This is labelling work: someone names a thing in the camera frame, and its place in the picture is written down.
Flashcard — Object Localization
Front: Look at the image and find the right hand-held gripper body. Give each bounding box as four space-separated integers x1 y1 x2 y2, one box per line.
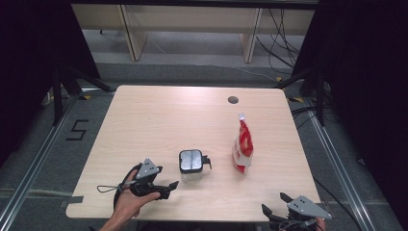
275 195 333 231

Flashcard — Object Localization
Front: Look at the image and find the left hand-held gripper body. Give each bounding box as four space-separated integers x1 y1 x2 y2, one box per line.
129 157 162 198

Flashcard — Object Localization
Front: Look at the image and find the red and white plastic bag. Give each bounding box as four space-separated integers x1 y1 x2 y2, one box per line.
231 113 254 175

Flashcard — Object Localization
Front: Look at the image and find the person's left hand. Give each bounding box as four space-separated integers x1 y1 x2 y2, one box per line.
114 188 162 219

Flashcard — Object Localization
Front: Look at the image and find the grey tape strip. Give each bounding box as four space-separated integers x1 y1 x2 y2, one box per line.
59 195 85 208

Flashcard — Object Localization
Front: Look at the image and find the black metal stand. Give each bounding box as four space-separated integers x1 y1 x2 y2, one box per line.
51 64 115 126
275 68 331 127

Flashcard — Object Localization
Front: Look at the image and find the light wooden desk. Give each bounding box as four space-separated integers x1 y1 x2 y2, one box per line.
70 3 317 64

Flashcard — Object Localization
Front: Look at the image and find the black curtain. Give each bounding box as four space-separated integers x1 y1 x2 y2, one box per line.
292 0 408 222
0 0 100 167

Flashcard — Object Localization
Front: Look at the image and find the black wrist strap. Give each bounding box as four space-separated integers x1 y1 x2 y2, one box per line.
113 163 142 211

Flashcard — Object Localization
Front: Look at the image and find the grey wire loop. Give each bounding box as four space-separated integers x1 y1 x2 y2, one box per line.
96 182 133 194

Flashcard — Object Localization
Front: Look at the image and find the aluminium floor rail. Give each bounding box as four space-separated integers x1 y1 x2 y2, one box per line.
302 95 378 231
0 95 81 225

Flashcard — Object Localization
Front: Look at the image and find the black floor cable bundle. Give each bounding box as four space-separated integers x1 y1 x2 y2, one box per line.
290 104 341 129

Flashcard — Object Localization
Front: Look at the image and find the black cable tangle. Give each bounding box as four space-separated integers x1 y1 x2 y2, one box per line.
255 8 306 75

